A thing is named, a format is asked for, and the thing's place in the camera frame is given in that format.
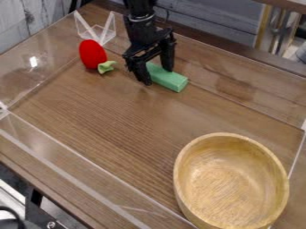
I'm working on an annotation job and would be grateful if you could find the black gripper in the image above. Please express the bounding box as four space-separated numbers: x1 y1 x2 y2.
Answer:
122 14 175 86

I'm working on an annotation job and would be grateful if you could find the green rectangular block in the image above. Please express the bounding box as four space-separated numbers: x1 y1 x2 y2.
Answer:
146 62 189 93

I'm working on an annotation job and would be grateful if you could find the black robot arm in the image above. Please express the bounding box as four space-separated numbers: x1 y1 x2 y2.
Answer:
122 0 175 86

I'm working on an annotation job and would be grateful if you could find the wooden brown bowl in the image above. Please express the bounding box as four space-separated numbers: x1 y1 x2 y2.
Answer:
174 132 289 229

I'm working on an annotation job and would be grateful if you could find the red plush strawberry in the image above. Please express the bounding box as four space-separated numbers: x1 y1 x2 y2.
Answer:
79 39 118 74

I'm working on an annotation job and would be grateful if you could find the clear acrylic corner bracket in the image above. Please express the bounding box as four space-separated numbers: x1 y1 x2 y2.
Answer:
74 11 116 46

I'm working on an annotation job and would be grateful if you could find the gold metal chair frame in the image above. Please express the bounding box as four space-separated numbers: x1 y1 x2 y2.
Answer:
255 4 301 56

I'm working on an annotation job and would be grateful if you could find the clear acrylic front wall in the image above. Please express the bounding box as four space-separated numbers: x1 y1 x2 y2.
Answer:
0 103 195 229

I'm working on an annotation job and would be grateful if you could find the black cable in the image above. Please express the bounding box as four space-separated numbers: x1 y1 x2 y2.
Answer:
0 205 28 229

